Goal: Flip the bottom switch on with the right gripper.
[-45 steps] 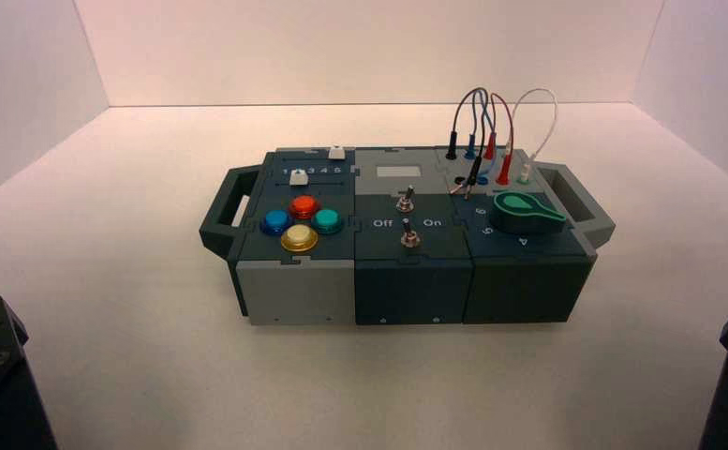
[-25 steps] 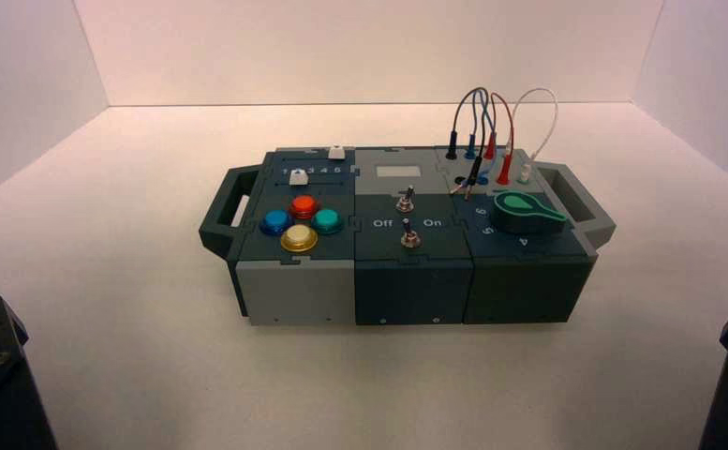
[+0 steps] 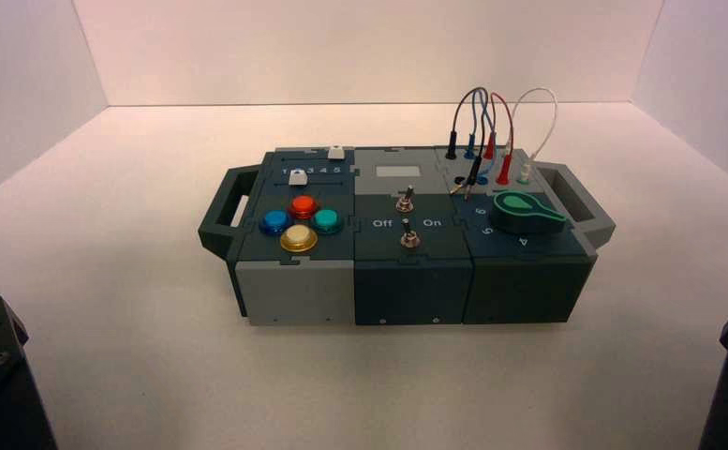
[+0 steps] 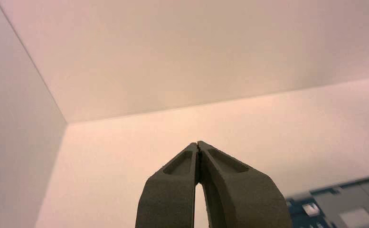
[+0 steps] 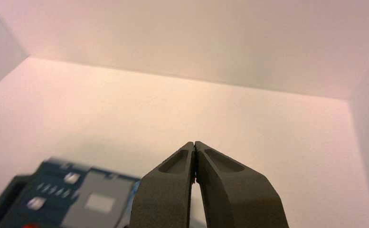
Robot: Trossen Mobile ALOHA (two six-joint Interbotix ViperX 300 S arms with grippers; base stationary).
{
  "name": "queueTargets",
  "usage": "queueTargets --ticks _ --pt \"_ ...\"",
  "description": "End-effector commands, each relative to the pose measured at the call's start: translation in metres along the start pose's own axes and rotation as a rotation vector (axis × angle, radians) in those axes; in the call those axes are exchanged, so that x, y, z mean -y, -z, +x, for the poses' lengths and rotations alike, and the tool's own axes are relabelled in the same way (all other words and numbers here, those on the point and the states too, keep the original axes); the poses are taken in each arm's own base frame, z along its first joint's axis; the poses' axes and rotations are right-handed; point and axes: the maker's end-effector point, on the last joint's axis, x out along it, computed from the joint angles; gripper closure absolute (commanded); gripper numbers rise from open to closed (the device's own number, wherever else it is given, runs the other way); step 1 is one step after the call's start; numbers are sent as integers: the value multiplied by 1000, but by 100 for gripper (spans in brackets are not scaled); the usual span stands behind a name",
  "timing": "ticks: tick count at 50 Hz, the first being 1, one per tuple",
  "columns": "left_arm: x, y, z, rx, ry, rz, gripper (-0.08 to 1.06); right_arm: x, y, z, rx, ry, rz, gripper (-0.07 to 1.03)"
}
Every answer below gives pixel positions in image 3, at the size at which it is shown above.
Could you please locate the metal toggle switch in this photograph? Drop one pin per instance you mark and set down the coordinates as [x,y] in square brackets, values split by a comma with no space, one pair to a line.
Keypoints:
[407,201]
[409,238]

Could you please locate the black green rotary knob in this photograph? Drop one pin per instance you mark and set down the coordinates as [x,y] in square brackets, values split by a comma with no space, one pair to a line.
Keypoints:
[522,211]

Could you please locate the green banana socket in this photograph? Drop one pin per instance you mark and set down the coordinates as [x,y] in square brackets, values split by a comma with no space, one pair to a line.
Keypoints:
[522,182]

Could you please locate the modular dark control panel box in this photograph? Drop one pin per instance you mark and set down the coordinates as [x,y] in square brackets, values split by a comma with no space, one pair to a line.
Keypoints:
[295,292]

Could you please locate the blue round push button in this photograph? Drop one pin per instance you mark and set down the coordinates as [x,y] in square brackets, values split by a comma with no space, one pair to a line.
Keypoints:
[275,222]

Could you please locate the blue banana socket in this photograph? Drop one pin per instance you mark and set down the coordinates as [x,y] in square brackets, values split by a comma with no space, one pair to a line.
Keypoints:
[482,181]

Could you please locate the yellow round push button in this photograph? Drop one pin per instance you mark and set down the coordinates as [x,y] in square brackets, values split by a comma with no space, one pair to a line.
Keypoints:
[298,238]

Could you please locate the red round push button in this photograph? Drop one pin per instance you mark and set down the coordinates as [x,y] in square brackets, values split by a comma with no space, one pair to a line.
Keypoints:
[303,206]

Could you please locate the teal round push button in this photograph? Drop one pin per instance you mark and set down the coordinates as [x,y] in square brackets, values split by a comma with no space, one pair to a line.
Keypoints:
[325,220]

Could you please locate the white slider knob blue triangle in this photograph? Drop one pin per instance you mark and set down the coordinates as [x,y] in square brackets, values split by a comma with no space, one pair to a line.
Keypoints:
[298,178]

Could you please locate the light grey display window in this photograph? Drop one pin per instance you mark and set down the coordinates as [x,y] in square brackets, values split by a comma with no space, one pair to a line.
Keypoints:
[396,172]

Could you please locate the plain white slider knob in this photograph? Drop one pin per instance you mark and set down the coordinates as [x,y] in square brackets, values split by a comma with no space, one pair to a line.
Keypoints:
[336,153]

